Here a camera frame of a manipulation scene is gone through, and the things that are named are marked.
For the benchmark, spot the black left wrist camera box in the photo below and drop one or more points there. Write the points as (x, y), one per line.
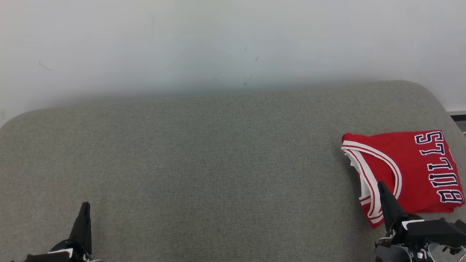
(43, 257)

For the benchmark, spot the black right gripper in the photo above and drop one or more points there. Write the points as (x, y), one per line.
(397, 234)

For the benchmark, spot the black floor bar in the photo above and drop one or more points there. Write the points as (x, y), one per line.
(459, 118)

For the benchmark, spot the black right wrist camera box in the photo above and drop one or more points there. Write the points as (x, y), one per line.
(433, 233)

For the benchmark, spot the grey fabric sofa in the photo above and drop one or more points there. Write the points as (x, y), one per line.
(182, 163)

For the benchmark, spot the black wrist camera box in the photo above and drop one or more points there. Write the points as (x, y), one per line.
(43, 257)
(433, 233)

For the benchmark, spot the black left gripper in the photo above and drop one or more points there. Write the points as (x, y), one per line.
(63, 244)

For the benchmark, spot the red white basketball jersey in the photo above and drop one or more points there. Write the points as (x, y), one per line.
(411, 163)

